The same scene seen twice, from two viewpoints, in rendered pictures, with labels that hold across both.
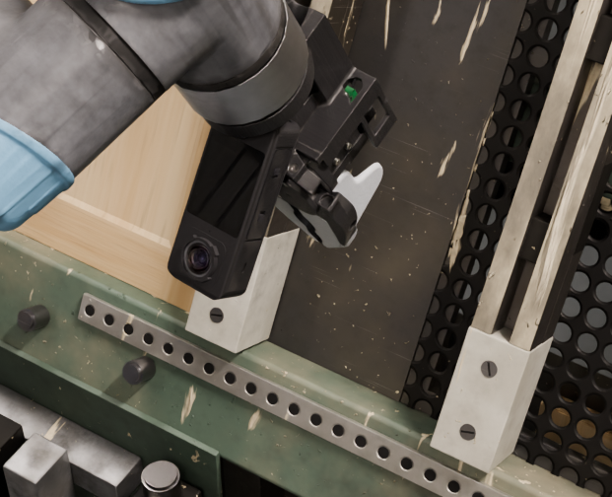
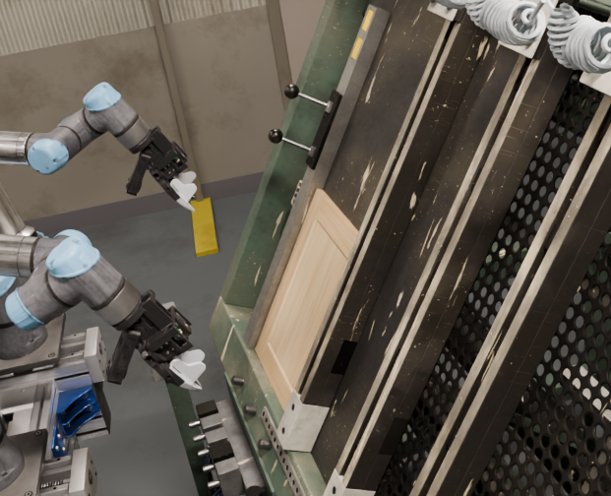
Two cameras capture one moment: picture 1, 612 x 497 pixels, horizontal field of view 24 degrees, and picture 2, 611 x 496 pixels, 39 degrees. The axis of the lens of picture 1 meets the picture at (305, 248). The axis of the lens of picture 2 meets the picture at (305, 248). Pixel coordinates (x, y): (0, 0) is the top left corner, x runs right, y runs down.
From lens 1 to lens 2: 1.10 m
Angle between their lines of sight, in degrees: 39
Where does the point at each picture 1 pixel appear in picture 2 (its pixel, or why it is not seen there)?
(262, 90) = (106, 315)
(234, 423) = (280, 480)
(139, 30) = (54, 283)
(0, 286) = (250, 394)
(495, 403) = not seen: outside the picture
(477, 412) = not seen: outside the picture
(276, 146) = (126, 337)
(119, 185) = (292, 367)
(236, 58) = (91, 301)
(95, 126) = (41, 307)
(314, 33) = (146, 304)
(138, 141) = (301, 351)
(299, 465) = not seen: outside the picture
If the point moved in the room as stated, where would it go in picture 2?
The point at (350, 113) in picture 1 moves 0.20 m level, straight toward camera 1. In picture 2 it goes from (161, 336) to (62, 403)
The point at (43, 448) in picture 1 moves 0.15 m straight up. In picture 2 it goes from (232, 464) to (220, 417)
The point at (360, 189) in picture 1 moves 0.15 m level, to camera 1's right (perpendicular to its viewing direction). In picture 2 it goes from (190, 368) to (251, 397)
